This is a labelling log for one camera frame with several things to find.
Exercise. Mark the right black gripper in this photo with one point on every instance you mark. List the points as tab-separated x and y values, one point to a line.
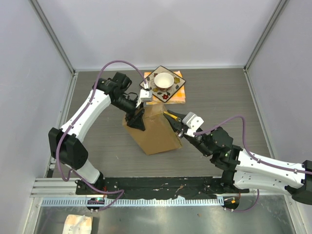
176	125

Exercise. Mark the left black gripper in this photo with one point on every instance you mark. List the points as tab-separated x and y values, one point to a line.
137	121

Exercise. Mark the yellow utility knife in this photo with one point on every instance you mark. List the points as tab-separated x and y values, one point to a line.
176	118

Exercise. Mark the brown cardboard express box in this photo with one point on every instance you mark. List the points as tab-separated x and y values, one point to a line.
158	136

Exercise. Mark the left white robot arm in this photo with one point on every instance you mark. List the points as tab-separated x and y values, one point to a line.
66	142

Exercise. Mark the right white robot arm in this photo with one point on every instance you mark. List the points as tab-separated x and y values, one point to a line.
242	169

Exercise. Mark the orange checkered folded cloth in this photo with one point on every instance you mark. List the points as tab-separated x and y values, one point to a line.
178	98

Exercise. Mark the white ceramic bowl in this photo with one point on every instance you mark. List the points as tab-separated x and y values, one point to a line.
164	81

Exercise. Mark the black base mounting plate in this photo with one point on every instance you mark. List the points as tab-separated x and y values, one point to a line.
164	188

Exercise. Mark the white orange paper packet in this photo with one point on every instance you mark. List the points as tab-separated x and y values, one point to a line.
77	224

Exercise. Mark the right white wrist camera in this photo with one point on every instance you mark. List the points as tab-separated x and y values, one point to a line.
193	123

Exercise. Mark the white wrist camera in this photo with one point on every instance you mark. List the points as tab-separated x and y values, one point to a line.
193	123
145	95

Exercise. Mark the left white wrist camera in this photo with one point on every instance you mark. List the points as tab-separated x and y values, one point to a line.
145	95

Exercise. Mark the white slotted cable duct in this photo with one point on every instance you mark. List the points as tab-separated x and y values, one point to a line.
98	202

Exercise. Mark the aluminium frame rail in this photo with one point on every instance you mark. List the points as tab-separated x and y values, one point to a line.
53	187

